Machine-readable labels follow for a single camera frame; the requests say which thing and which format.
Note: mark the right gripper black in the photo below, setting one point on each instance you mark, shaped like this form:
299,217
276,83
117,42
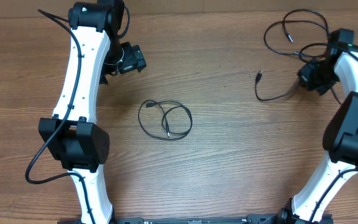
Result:
309,78

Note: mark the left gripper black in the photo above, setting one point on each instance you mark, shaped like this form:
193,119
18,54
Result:
134,59

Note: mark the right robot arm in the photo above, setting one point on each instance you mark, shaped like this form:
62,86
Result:
340,140

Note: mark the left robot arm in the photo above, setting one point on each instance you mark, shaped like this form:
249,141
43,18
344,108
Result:
71,134

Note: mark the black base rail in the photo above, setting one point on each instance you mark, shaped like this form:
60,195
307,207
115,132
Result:
250,219

